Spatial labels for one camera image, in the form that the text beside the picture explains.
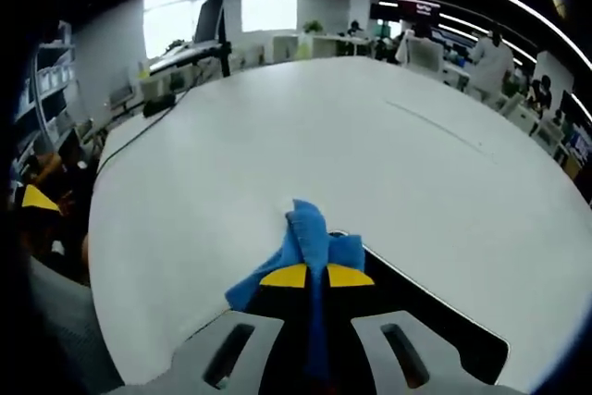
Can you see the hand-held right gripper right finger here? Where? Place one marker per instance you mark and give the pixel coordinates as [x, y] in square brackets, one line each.
[365, 349]

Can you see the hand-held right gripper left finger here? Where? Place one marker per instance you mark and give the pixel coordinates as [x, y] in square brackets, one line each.
[250, 349]

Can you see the blue cleaning cloth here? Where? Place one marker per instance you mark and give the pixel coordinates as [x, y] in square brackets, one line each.
[307, 238]

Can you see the white storage shelf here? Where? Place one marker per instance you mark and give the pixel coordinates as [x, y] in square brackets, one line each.
[46, 90]

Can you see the black pouch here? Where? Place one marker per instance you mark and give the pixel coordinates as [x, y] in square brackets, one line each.
[159, 105]

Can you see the black computer monitor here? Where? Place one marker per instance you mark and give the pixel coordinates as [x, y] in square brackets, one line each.
[210, 18]

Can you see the white office chair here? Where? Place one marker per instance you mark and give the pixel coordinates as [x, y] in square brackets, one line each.
[425, 55]

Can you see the green potted plant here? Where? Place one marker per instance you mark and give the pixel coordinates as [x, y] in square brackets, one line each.
[313, 27]

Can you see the red wall screen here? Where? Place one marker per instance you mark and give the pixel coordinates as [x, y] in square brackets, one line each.
[420, 7]

